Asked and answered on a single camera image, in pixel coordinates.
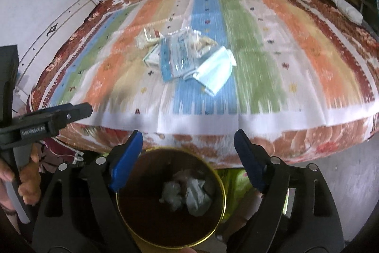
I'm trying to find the blue face mask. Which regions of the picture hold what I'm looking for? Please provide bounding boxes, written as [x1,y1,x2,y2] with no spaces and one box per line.
[189,46,237,96]

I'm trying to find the white rolled cloth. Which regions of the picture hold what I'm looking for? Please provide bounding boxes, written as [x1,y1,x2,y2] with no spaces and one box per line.
[321,0,363,25]

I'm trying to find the clear plastic bag blue print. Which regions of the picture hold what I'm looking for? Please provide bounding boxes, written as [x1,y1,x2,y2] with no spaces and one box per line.
[160,34,205,82]

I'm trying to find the dark red cloth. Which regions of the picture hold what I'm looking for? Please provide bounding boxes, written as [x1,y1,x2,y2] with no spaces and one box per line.
[38,137,99,174]

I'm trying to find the crumpled grey tissue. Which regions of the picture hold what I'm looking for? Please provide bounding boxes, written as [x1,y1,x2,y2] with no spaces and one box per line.
[160,180,187,206]

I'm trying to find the striped colourful blanket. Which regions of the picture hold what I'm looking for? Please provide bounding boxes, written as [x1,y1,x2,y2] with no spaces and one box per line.
[38,0,375,126]

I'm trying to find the small clear wrapper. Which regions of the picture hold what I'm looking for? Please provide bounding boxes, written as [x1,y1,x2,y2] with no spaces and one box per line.
[169,26,193,38]

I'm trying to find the person's left forearm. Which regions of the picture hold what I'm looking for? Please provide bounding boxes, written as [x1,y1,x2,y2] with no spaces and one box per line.
[0,182,19,230]

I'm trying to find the beige snack packet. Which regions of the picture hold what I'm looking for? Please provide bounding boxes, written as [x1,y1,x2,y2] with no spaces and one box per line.
[135,28,162,49]

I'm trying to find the white wardrobe black trim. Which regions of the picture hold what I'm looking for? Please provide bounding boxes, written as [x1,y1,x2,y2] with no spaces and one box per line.
[16,0,103,93]

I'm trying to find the striped colourful bed sheet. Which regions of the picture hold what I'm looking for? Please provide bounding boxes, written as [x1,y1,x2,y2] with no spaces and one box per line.
[27,0,379,169]

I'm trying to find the person's left hand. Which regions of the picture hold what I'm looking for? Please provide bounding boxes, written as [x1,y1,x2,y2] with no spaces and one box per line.
[0,149,42,206]

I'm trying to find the brown round bin gold rim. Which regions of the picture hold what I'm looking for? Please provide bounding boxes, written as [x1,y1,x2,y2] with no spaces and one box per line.
[116,147,227,253]

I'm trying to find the white cord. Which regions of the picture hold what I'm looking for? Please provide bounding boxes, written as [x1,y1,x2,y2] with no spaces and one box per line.
[59,152,85,166]

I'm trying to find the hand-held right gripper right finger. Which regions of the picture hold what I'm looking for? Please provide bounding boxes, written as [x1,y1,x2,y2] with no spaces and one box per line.
[228,129,345,253]

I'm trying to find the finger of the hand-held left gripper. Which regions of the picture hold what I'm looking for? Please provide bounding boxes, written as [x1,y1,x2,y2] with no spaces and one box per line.
[44,102,93,136]

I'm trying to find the cream crumpled wrapper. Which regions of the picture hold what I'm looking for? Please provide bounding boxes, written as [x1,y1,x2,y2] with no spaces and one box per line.
[192,31,218,52]

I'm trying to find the crumpled white paper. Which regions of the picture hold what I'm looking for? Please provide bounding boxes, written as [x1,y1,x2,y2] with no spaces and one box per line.
[185,172,214,216]

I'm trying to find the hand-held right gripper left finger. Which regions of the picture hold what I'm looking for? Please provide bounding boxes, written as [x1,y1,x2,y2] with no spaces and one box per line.
[31,130,144,253]

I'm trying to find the colourful cartoon floor mat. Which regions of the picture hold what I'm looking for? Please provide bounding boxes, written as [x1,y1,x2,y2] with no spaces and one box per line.
[217,168,261,222]

